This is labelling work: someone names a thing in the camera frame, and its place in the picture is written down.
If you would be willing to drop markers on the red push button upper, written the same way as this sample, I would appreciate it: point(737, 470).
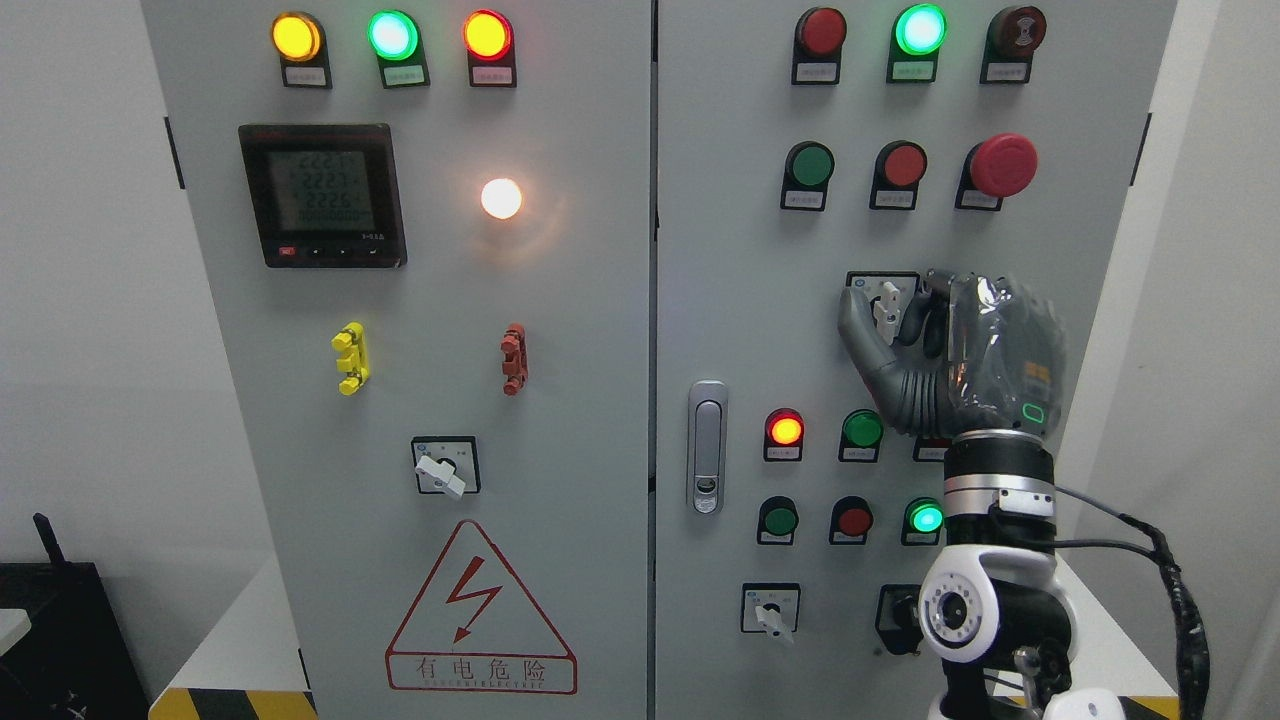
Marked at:
point(896, 176)

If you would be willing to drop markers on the gray robotic hand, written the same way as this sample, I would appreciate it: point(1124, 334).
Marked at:
point(973, 353)

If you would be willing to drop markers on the left cabinet door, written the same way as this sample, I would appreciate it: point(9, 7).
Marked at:
point(563, 463)

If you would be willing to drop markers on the cabinet door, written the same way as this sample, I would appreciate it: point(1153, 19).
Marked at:
point(748, 294)
point(563, 463)

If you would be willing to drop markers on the dark red buzzer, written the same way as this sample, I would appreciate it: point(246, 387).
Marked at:
point(1013, 36)

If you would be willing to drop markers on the lit red indicator lower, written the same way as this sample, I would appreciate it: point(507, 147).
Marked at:
point(783, 436)

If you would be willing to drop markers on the green indicator light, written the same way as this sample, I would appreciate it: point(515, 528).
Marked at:
point(396, 41)
point(916, 37)

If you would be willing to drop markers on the digital power meter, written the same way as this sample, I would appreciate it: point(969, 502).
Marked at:
point(324, 195)

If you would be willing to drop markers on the green push button upper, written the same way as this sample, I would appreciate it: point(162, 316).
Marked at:
point(806, 172)

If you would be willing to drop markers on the red terminal clip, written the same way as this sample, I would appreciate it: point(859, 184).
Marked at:
point(515, 364)

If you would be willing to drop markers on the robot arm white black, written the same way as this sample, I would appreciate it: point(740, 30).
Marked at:
point(991, 606)

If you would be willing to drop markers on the green indicator light top left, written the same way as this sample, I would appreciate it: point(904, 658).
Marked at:
point(396, 41)

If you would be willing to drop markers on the silver door handle lock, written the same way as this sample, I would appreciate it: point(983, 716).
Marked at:
point(706, 405)

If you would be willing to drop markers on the yellow terminal clip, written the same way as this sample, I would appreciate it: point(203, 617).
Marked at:
point(352, 360)

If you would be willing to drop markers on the green indicator lower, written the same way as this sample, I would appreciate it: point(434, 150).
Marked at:
point(861, 436)

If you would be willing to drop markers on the black key switch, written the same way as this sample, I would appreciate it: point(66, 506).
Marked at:
point(897, 619)

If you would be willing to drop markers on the yellow indicator light top left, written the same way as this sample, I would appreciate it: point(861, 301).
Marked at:
point(300, 41)

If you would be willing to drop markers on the red indicator light top right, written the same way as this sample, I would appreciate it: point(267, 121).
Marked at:
point(819, 36)

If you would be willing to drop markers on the white glowing lamp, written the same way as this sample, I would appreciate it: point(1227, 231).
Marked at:
point(501, 198)

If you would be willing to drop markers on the red electric hazard sticker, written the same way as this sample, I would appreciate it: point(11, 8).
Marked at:
point(474, 627)

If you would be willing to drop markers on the gray rotary switch left door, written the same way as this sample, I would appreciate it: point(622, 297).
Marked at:
point(446, 465)

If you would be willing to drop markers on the black box with antenna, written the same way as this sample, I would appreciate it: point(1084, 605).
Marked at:
point(72, 663)

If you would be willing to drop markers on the red push button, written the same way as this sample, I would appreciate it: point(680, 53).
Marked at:
point(896, 176)
point(850, 521)

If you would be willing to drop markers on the red emergency stop button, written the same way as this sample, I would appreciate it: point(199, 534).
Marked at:
point(995, 169)

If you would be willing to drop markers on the red push button lower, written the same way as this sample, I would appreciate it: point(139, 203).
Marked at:
point(850, 521)

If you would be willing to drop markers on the lit green push button lower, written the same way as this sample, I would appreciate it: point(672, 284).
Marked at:
point(922, 522)

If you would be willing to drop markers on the green indicator light top right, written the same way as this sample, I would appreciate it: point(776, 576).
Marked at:
point(916, 37)

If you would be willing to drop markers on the red indicator light top left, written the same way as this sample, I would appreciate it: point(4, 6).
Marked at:
point(489, 40)

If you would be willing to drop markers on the gray rotary switch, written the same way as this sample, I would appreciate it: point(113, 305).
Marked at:
point(889, 295)
point(770, 608)

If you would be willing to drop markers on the right cabinet door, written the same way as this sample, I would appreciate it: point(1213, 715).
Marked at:
point(748, 294)

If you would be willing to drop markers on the red indicator light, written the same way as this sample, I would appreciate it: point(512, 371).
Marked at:
point(489, 40)
point(819, 36)

